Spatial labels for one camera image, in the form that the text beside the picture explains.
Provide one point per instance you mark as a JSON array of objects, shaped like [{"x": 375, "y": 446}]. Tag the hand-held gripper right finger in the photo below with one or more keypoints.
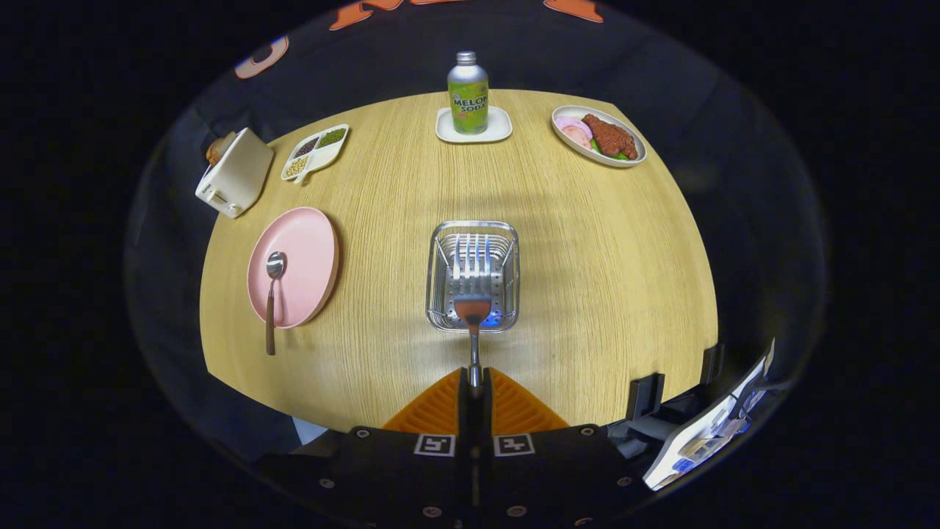
[{"x": 543, "y": 470}]

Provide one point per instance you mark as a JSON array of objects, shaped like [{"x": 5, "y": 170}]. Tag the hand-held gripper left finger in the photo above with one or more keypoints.
[{"x": 411, "y": 470}]

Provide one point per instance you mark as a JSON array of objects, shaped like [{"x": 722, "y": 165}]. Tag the pink round plate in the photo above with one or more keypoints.
[{"x": 305, "y": 264}]

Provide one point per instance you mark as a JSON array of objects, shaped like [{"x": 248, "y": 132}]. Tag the white oval food plate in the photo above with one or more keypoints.
[{"x": 580, "y": 156}]

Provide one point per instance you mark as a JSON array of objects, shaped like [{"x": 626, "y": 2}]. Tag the green lettuce leaf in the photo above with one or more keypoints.
[{"x": 598, "y": 149}]

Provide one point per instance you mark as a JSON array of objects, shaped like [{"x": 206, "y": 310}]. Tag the white divided snack dish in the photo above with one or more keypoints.
[{"x": 317, "y": 150}]

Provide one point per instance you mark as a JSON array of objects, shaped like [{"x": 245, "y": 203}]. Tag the brown meat patty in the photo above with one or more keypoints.
[{"x": 609, "y": 137}]

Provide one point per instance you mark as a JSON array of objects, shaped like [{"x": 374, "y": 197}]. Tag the pink ham slices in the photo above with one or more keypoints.
[{"x": 574, "y": 132}]

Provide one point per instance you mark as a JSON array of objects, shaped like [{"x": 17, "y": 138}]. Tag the white square coaster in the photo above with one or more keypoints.
[{"x": 499, "y": 132}]

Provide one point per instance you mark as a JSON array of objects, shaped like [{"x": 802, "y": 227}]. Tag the white toaster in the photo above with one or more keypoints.
[{"x": 235, "y": 176}]

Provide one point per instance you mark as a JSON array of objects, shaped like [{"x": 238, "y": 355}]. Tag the toasted bread slice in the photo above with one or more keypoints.
[{"x": 219, "y": 148}]

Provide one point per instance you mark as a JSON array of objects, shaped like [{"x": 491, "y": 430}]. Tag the green label drink bottle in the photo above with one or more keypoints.
[{"x": 468, "y": 95}]

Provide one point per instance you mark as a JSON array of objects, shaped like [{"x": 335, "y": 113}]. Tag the black stand bracket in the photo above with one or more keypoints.
[
  {"x": 645, "y": 397},
  {"x": 711, "y": 364}
]

